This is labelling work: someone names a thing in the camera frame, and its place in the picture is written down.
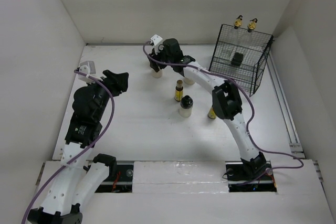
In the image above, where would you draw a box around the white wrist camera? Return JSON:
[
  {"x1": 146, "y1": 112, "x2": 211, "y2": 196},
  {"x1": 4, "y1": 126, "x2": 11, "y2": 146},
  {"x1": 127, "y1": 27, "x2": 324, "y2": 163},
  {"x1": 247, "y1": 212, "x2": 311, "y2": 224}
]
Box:
[
  {"x1": 76, "y1": 61, "x2": 96, "y2": 83},
  {"x1": 150, "y1": 34, "x2": 163, "y2": 54}
]

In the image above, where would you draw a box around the small yellow bottle cork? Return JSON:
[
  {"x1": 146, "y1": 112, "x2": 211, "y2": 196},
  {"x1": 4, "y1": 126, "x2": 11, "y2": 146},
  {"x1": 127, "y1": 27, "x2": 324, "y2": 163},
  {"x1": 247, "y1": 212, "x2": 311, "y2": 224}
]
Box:
[
  {"x1": 207, "y1": 107, "x2": 217, "y2": 119},
  {"x1": 174, "y1": 80, "x2": 183, "y2": 102}
]

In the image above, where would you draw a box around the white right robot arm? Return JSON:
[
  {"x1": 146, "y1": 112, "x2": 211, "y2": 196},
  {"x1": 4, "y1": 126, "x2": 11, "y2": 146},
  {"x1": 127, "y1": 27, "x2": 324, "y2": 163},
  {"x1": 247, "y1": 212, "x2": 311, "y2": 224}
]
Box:
[{"x1": 143, "y1": 38, "x2": 266, "y2": 180}]

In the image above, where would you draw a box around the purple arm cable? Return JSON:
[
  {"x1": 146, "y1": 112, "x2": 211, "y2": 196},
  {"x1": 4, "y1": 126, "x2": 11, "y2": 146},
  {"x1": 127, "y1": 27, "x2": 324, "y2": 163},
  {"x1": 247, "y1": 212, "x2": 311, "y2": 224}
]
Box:
[
  {"x1": 142, "y1": 39, "x2": 306, "y2": 185},
  {"x1": 20, "y1": 68, "x2": 116, "y2": 222}
]

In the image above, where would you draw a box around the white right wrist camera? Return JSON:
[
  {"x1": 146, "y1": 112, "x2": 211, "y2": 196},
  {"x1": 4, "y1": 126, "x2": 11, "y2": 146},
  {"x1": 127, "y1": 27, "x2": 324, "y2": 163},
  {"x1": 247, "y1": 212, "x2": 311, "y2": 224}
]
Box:
[{"x1": 150, "y1": 34, "x2": 163, "y2": 54}]

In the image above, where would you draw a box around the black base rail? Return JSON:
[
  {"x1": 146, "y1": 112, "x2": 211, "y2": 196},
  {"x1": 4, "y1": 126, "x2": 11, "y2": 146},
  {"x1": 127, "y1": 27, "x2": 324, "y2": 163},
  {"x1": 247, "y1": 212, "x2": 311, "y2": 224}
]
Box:
[{"x1": 96, "y1": 161, "x2": 277, "y2": 194}]

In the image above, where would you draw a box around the small yellow bottle cork centre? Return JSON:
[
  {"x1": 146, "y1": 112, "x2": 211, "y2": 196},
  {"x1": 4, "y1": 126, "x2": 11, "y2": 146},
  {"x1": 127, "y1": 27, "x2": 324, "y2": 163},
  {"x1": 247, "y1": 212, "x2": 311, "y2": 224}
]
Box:
[{"x1": 174, "y1": 80, "x2": 183, "y2": 102}]

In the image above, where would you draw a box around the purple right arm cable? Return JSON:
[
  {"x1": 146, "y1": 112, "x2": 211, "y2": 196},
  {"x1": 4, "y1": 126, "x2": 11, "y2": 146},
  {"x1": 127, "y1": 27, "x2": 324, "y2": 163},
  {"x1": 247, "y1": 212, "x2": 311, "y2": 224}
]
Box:
[{"x1": 142, "y1": 39, "x2": 306, "y2": 185}]

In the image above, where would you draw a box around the clear glass bottle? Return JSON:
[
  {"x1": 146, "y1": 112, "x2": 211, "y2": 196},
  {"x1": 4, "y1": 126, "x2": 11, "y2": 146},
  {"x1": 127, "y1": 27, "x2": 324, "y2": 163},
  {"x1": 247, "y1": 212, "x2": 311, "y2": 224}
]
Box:
[{"x1": 222, "y1": 15, "x2": 244, "y2": 60}]

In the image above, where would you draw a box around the grey-lid white powder shaker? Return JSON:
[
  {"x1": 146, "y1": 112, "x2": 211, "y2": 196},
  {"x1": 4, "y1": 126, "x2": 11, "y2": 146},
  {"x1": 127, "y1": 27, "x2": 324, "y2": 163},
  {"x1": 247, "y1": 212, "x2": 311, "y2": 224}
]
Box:
[{"x1": 151, "y1": 70, "x2": 163, "y2": 78}]

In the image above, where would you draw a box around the black-lid beige spice jar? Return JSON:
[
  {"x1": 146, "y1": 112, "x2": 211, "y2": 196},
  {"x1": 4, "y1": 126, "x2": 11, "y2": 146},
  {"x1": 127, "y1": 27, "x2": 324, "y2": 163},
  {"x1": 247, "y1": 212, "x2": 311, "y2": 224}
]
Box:
[{"x1": 184, "y1": 78, "x2": 195, "y2": 86}]

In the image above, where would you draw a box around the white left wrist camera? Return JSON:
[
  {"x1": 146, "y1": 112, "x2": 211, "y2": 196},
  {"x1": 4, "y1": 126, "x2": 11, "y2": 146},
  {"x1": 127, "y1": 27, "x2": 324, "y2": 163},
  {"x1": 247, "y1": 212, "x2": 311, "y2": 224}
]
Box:
[{"x1": 76, "y1": 61, "x2": 96, "y2": 83}]

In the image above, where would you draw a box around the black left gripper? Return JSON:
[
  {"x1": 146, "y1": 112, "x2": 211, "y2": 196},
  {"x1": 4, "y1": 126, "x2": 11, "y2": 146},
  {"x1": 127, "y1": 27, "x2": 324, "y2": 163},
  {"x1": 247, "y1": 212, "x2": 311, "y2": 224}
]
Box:
[{"x1": 87, "y1": 70, "x2": 128, "y2": 120}]

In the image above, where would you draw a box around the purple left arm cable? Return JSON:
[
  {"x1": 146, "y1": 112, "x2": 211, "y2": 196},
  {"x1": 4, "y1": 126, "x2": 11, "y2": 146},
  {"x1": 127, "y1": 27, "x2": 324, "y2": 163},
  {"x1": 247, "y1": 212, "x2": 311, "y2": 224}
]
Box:
[{"x1": 20, "y1": 68, "x2": 116, "y2": 222}]

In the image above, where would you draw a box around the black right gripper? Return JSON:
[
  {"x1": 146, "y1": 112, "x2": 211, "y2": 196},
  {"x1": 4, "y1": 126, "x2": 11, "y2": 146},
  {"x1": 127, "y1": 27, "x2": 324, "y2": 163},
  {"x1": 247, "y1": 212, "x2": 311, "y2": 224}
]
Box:
[{"x1": 148, "y1": 44, "x2": 174, "y2": 72}]

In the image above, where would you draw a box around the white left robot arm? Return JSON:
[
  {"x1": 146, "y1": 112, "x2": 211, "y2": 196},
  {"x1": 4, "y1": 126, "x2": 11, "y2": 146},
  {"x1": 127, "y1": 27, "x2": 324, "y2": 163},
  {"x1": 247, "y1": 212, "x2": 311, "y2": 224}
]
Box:
[{"x1": 22, "y1": 69, "x2": 129, "y2": 223}]

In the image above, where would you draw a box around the small yellow bottle cork right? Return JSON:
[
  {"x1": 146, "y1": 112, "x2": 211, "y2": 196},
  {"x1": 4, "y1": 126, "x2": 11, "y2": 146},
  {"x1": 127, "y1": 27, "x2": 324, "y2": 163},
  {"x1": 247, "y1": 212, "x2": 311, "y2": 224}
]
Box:
[{"x1": 207, "y1": 107, "x2": 217, "y2": 119}]

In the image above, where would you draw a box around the black wire rack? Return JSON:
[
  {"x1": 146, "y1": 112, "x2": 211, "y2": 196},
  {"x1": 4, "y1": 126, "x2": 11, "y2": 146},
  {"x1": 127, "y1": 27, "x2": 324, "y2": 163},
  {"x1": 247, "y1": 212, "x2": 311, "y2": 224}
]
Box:
[{"x1": 209, "y1": 24, "x2": 274, "y2": 96}]

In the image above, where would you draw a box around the black-cap white powder jar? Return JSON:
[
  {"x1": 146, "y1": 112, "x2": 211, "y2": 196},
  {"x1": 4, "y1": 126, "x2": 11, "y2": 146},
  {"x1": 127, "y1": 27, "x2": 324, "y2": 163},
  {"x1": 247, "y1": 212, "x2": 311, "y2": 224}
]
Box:
[{"x1": 179, "y1": 95, "x2": 194, "y2": 118}]

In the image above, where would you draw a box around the glass bottle with dark sauce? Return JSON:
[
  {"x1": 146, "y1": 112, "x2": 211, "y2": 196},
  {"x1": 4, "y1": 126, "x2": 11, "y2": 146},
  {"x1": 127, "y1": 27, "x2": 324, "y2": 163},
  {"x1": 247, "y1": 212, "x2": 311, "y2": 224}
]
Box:
[{"x1": 231, "y1": 18, "x2": 258, "y2": 67}]

